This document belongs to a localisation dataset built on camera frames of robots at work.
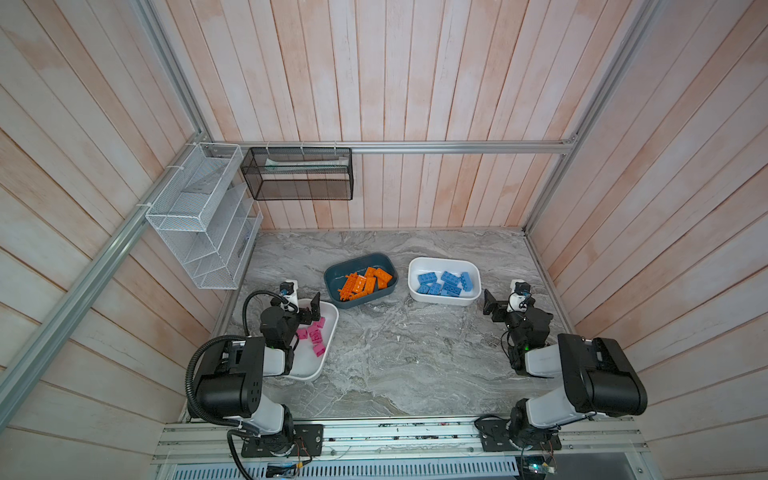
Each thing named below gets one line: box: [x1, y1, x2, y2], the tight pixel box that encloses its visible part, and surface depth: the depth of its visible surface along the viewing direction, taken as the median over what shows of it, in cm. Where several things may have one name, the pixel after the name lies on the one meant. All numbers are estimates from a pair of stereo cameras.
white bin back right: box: [408, 257, 482, 306], surface depth 106 cm
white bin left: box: [286, 299, 339, 381], surface depth 89 cm
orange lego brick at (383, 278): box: [373, 268, 393, 289], surface depth 106 cm
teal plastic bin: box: [324, 252, 399, 309], surface depth 106 cm
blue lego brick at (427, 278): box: [418, 272, 438, 285], surface depth 106 cm
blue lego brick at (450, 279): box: [441, 270, 462, 286], surface depth 106 cm
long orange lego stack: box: [338, 272, 366, 301], surface depth 103 cm
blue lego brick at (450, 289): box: [441, 282, 462, 297], surface depth 102 cm
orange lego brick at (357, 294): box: [349, 290, 370, 301], surface depth 101 cm
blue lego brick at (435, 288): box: [426, 282, 443, 295], surface depth 103 cm
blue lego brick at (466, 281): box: [461, 271, 473, 292], surface depth 103 cm
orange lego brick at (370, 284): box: [365, 277, 376, 294], surface depth 105 cm
